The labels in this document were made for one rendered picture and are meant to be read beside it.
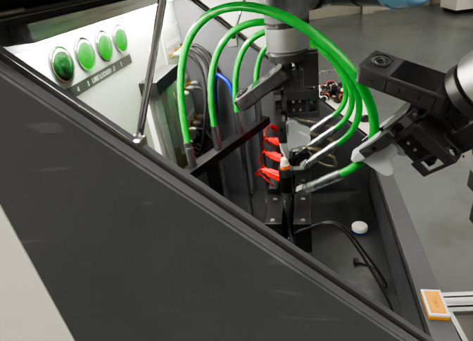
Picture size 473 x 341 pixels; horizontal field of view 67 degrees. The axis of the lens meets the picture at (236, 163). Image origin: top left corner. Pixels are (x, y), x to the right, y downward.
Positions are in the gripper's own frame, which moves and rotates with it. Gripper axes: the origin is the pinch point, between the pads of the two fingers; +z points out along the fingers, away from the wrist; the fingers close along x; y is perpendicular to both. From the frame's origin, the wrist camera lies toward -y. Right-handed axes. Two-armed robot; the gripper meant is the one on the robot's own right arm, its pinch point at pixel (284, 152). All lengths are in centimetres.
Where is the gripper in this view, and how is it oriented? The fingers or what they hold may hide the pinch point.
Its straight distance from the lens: 73.4
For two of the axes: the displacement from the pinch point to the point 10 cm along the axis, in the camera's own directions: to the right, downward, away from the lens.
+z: 1.3, 8.7, 4.8
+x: 1.6, -4.9, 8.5
